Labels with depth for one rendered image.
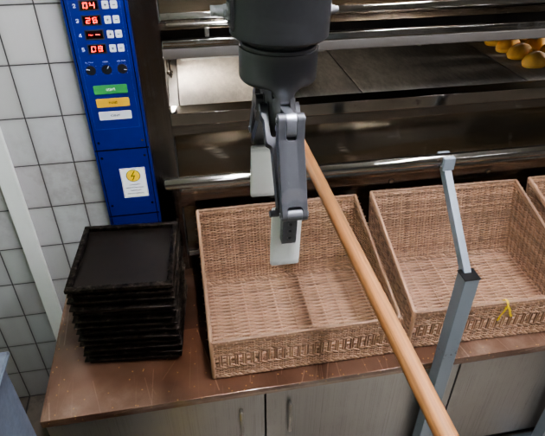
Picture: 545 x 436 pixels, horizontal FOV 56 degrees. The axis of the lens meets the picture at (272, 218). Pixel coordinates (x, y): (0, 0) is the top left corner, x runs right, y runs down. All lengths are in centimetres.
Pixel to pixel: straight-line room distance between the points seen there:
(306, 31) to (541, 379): 167
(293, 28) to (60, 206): 138
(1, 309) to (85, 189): 59
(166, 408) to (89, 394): 22
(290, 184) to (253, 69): 11
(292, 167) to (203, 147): 118
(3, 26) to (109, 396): 101
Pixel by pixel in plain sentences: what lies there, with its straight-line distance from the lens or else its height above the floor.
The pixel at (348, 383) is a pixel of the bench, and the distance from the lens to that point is 161.
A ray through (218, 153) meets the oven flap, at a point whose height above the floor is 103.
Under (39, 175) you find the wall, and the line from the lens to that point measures 171.
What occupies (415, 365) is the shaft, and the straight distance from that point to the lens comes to 80.
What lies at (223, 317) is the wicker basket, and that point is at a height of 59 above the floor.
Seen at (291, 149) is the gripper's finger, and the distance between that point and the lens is 47.
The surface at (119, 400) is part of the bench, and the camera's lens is 156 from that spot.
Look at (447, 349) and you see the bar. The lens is 154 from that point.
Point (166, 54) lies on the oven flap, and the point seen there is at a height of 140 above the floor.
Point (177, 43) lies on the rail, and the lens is 135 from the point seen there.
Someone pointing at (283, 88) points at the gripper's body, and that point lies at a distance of 48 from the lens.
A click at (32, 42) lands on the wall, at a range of 154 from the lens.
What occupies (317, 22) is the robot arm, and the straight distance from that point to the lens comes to 47.
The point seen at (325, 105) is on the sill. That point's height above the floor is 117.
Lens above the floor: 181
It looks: 36 degrees down
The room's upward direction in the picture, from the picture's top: straight up
